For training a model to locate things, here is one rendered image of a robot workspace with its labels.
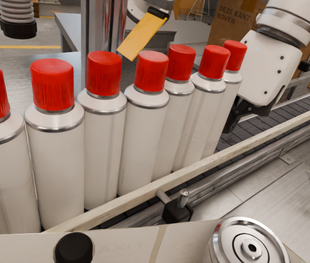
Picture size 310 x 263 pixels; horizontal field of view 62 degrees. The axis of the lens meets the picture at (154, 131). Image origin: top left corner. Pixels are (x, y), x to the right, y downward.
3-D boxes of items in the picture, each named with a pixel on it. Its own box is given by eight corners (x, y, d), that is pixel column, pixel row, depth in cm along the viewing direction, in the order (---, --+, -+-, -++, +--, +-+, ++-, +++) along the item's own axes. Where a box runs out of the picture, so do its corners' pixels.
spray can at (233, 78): (194, 166, 45) (235, 50, 33) (178, 147, 48) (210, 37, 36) (217, 160, 47) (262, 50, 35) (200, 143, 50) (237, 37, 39)
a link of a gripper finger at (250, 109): (237, 97, 43) (217, 131, 46) (252, 107, 41) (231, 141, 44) (245, 100, 46) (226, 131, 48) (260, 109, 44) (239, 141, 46)
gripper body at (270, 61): (245, 15, 41) (209, 80, 45) (305, 36, 35) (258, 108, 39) (262, 31, 46) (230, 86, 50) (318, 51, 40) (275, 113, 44)
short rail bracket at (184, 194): (164, 259, 36) (184, 204, 29) (152, 242, 37) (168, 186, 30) (181, 248, 37) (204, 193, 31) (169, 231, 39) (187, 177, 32)
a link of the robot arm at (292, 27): (253, 1, 39) (243, 21, 40) (308, 18, 34) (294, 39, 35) (272, 21, 46) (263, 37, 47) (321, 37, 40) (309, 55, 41)
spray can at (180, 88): (137, 182, 39) (160, 51, 28) (139, 159, 44) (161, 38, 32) (170, 187, 40) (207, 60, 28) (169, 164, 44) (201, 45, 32)
